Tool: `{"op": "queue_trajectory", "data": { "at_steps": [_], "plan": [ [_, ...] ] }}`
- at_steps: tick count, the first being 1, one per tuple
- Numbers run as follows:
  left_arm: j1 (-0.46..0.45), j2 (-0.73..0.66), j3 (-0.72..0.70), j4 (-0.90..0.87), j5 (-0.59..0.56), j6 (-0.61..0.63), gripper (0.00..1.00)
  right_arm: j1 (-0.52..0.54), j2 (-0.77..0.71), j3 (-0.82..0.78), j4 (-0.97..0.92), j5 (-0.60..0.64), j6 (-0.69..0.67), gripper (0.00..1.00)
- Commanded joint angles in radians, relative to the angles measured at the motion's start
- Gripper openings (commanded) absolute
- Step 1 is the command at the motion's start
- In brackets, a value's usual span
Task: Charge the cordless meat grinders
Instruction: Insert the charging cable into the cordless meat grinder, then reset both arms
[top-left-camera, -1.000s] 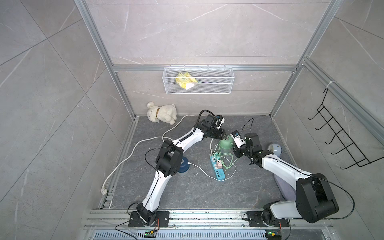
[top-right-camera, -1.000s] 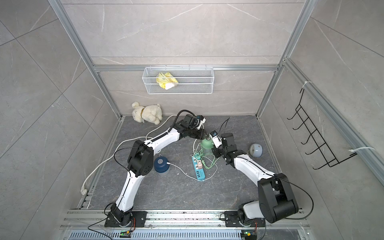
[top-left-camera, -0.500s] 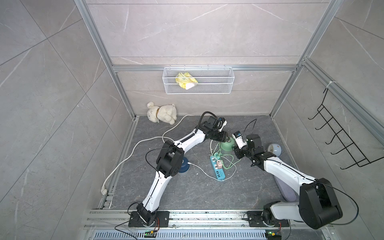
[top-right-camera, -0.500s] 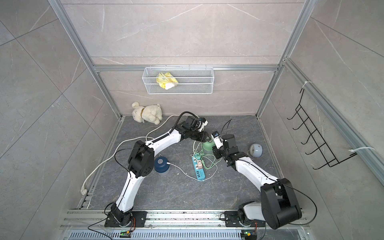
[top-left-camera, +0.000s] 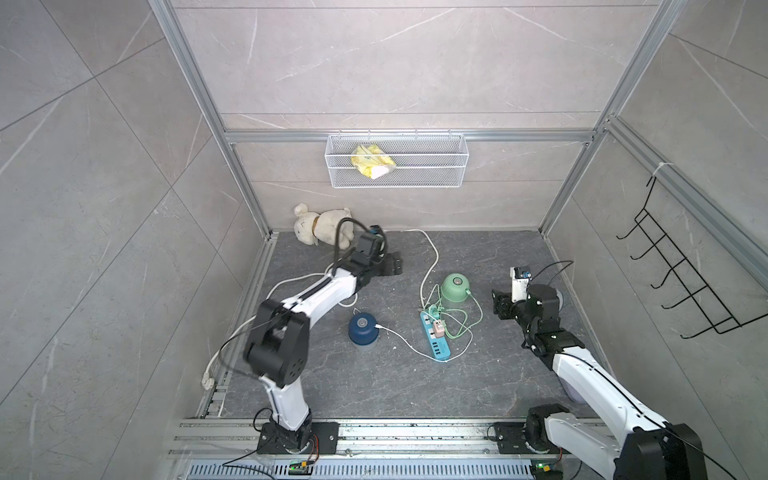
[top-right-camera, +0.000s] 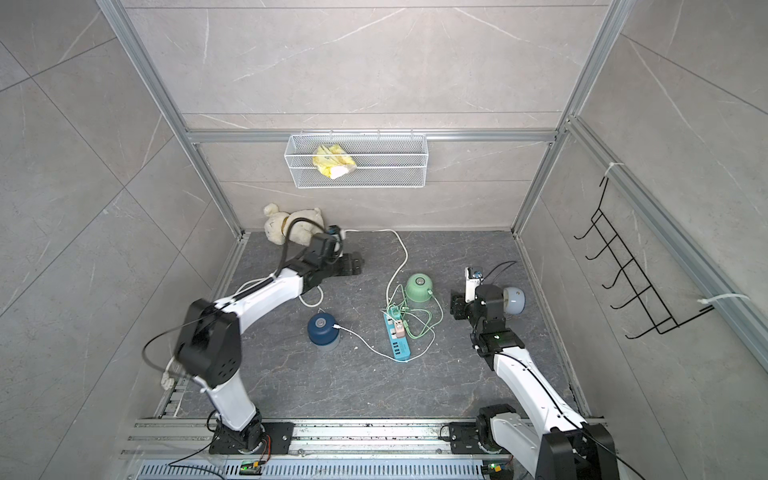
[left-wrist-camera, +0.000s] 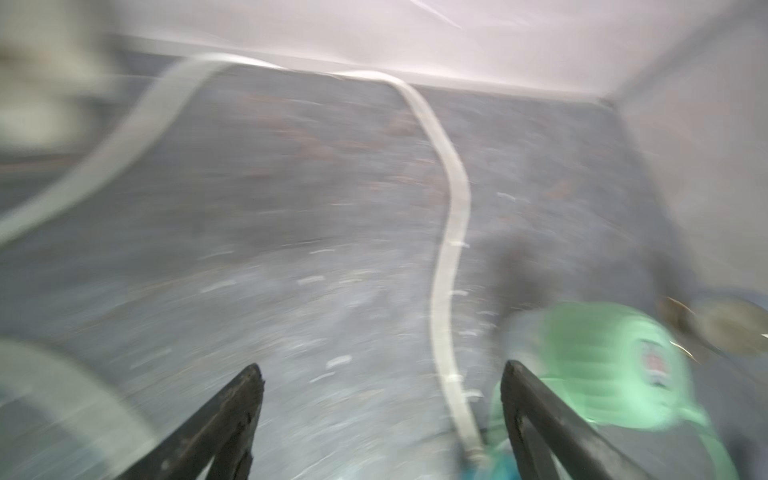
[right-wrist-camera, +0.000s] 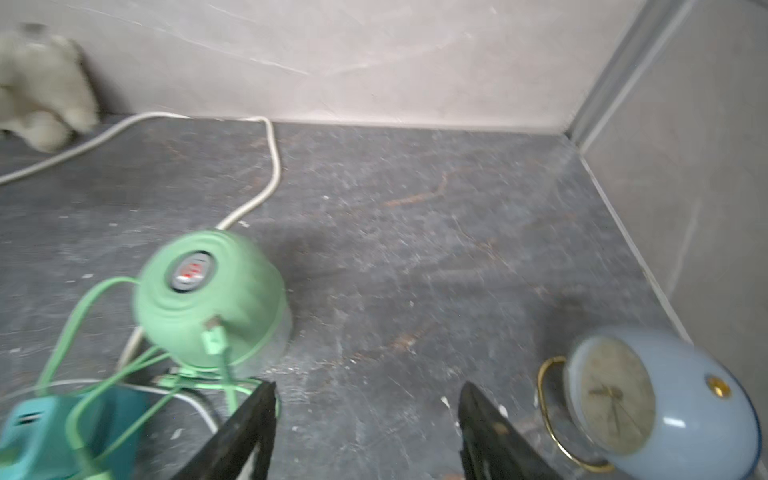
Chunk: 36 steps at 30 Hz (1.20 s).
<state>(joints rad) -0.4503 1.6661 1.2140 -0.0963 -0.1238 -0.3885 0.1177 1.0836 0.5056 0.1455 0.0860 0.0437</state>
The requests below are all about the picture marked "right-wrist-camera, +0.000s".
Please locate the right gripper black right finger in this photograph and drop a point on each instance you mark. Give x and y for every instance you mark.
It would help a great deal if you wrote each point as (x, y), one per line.
(491, 447)

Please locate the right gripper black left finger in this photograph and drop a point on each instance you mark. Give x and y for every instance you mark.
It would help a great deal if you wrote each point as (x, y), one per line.
(242, 448)

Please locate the green cordless meat grinder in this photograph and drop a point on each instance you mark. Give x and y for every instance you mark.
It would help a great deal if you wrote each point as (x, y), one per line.
(208, 279)

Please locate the teal power strip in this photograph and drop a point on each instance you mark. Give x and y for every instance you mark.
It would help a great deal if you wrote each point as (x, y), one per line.
(105, 420)

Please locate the teal square charger block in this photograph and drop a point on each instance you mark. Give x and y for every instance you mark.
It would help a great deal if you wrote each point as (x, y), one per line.
(34, 443)

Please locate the grey round alarm clock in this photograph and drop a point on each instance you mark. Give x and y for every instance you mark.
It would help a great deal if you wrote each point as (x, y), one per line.
(655, 407)

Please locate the cream plush toy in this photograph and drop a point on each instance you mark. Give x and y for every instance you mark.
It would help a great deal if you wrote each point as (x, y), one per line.
(46, 95)

